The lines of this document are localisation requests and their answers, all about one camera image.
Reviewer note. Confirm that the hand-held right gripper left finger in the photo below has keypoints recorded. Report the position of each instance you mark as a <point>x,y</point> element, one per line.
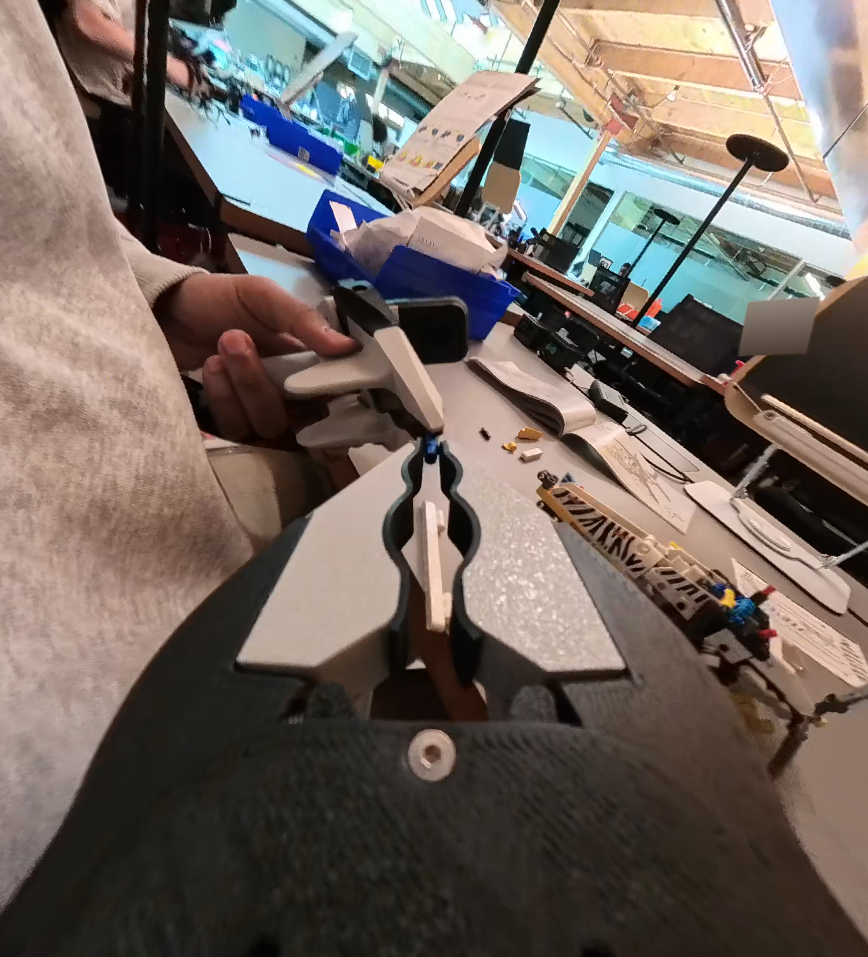
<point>321,590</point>

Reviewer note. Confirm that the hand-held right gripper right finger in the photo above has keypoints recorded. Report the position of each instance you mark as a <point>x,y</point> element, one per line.
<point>531,583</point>

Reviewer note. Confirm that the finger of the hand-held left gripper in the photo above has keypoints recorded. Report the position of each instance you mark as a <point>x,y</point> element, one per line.
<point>419,381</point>

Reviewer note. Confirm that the blue lego pin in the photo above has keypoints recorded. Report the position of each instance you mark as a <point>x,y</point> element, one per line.
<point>432,448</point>

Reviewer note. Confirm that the long white lego beam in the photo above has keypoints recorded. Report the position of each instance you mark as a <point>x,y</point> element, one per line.
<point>432,561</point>

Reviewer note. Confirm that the zebra striped lego helicopter model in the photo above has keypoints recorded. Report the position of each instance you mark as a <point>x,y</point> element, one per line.
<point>628,546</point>

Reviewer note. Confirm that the person's left forearm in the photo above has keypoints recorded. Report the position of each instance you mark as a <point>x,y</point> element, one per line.
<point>157,262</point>

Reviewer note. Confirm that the open lego instruction booklet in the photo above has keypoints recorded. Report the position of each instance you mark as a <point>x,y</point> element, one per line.
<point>553,407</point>

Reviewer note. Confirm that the person's left hand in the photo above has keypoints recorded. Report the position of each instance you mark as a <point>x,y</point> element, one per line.
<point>254,314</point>

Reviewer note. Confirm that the blue plastic storage bin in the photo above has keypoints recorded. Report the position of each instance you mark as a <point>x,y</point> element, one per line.
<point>299,138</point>
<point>441,288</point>

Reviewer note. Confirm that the crumpled white paper bags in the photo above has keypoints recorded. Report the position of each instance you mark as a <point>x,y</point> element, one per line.
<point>426,239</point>

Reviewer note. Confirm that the black battery chargers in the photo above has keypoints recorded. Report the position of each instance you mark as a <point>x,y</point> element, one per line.
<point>553,340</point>

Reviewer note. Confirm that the black and beige panel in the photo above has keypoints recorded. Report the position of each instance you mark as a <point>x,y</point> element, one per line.
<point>507,164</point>

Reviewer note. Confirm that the black power adapter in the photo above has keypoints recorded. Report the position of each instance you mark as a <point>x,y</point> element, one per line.
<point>609,400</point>

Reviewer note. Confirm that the printed paper poster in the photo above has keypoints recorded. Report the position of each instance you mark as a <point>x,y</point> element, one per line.
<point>456,127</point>

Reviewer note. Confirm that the black slanted pole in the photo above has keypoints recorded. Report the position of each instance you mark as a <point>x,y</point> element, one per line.
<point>508,105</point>

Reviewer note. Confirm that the silver monitor stand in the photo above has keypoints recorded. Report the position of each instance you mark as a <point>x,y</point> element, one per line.
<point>770,538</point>

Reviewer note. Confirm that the zebra print sticker sheet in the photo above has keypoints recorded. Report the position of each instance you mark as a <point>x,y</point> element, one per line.
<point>808,628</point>

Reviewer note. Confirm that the person in grey hoodie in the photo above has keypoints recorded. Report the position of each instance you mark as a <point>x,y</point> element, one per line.
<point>52,448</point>

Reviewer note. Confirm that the black pole with round top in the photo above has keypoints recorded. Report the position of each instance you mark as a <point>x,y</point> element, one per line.
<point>755,153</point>

